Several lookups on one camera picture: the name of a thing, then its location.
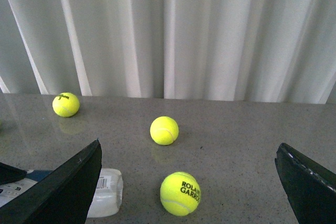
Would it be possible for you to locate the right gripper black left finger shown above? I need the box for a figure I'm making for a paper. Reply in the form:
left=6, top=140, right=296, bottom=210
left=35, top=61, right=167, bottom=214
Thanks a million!
left=1, top=140, right=102, bottom=223

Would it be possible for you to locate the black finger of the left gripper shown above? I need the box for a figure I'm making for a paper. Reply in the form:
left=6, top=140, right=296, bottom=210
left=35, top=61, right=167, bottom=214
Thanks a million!
left=0, top=163, right=27, bottom=185

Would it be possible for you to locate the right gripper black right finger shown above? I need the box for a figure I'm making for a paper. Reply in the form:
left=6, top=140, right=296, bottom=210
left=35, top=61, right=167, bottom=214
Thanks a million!
left=275, top=143, right=335, bottom=223

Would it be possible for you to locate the Wilson Roland Garros tennis can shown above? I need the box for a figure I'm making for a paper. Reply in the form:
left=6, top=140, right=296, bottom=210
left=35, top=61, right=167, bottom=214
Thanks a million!
left=1, top=168, right=123, bottom=218

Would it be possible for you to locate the far Wilson 3 tennis ball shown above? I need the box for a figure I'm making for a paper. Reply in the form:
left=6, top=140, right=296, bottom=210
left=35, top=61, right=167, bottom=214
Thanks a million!
left=52, top=92, right=80, bottom=118

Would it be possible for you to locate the Roland Garros tennis ball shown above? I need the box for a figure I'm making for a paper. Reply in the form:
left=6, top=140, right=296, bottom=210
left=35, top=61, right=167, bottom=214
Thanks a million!
left=160, top=172, right=202, bottom=216

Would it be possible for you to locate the plain yellow tennis ball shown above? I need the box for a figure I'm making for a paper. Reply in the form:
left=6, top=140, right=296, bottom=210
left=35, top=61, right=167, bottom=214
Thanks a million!
left=150, top=116, right=179, bottom=146

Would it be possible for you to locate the white pleated curtain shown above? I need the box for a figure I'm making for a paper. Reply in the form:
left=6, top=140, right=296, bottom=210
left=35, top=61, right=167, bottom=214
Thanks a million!
left=1, top=0, right=335, bottom=104

